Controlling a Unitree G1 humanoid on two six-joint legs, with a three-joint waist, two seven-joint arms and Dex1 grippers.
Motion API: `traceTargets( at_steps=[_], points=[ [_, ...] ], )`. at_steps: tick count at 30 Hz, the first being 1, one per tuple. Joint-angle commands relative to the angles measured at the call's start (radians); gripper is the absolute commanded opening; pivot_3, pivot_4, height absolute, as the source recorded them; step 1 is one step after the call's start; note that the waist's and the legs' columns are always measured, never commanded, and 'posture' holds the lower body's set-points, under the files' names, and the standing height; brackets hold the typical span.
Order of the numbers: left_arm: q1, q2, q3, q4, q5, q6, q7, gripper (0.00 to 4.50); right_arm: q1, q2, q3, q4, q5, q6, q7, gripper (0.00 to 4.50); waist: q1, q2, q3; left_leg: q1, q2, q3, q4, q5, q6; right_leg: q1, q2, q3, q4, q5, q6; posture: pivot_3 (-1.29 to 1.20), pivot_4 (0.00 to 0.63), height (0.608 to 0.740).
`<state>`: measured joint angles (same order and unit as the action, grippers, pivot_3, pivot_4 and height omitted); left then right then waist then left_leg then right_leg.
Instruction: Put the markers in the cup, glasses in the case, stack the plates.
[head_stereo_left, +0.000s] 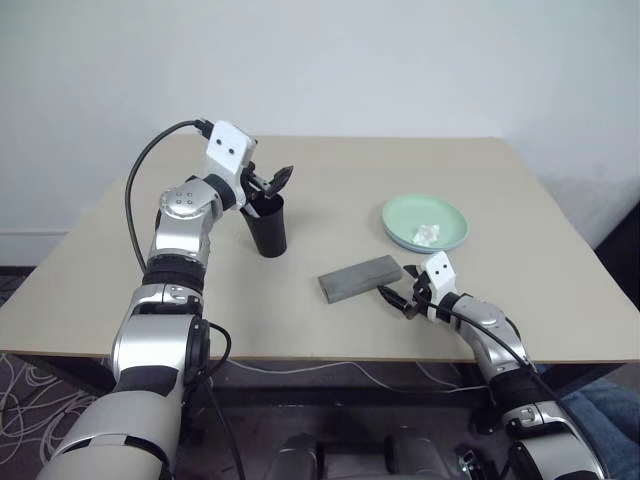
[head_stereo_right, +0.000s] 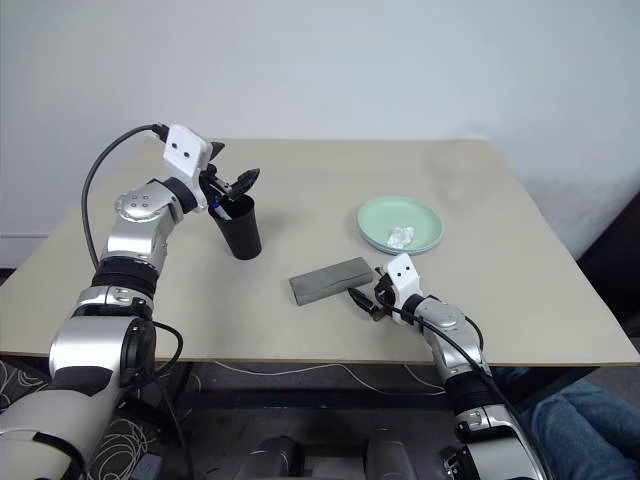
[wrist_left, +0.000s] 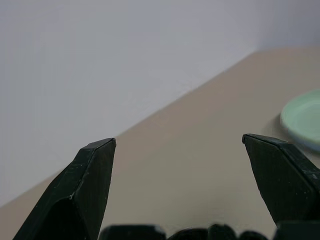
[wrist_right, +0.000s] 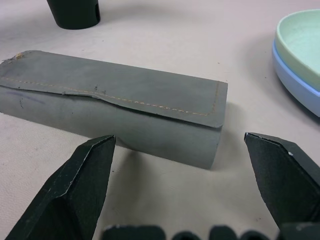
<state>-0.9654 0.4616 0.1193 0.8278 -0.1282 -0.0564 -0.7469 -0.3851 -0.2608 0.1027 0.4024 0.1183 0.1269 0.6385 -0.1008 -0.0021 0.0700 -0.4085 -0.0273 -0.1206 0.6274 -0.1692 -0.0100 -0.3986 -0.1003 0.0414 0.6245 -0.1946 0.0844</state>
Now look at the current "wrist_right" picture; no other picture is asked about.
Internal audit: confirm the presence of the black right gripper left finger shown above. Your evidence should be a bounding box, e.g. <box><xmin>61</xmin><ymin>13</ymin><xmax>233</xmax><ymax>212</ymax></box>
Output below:
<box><xmin>4</xmin><ymin>134</ymin><xmax>117</xmax><ymax>240</ymax></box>

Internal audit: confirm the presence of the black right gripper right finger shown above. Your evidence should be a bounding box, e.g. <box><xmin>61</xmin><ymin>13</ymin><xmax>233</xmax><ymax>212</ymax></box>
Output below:
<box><xmin>244</xmin><ymin>132</ymin><xmax>320</xmax><ymax>230</ymax></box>

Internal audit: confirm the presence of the grey glasses case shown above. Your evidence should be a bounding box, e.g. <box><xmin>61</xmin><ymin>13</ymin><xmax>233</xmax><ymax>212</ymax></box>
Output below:
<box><xmin>0</xmin><ymin>49</ymin><xmax>229</xmax><ymax>171</ymax></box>

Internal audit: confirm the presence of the black cup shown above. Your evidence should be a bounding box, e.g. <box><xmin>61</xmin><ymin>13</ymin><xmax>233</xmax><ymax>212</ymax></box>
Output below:
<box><xmin>46</xmin><ymin>0</ymin><xmax>102</xmax><ymax>31</ymax></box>

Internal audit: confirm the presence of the light blue plate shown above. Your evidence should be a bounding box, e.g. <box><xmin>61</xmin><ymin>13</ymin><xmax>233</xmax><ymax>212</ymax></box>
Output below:
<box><xmin>271</xmin><ymin>39</ymin><xmax>320</xmax><ymax>119</ymax></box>

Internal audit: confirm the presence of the light green plate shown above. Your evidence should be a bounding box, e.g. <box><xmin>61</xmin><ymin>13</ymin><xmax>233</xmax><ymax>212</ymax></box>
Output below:
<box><xmin>275</xmin><ymin>9</ymin><xmax>320</xmax><ymax>90</ymax></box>

